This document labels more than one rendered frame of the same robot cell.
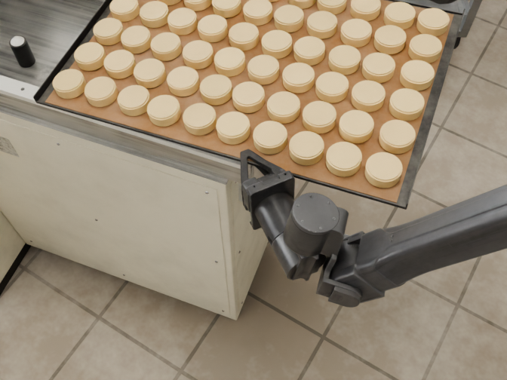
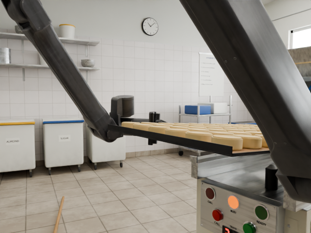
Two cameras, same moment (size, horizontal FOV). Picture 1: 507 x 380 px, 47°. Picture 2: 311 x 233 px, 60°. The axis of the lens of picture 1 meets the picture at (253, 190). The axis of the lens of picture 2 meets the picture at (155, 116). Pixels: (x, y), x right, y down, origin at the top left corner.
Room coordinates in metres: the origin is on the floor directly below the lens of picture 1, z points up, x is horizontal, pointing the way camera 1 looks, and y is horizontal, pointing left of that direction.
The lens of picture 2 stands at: (0.87, -0.73, 1.08)
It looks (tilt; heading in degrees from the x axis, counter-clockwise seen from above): 4 degrees down; 123
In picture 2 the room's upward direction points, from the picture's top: straight up
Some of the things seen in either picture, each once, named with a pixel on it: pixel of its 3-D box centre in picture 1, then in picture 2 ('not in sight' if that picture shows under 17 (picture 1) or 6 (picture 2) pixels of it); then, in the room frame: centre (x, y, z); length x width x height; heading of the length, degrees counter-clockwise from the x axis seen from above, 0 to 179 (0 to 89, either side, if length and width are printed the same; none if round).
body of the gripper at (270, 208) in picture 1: (278, 216); (144, 127); (0.37, -0.03, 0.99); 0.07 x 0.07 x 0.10; 24
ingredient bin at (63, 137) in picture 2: not in sight; (62, 144); (-2.49, 1.87, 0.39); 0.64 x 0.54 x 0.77; 147
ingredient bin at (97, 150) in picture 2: not in sight; (105, 141); (-2.15, 2.42, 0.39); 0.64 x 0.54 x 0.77; 146
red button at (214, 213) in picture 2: not in sight; (217, 215); (0.61, -0.03, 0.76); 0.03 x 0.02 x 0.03; 160
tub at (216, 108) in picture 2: not in sight; (212, 107); (-1.01, 4.10, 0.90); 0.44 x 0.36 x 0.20; 157
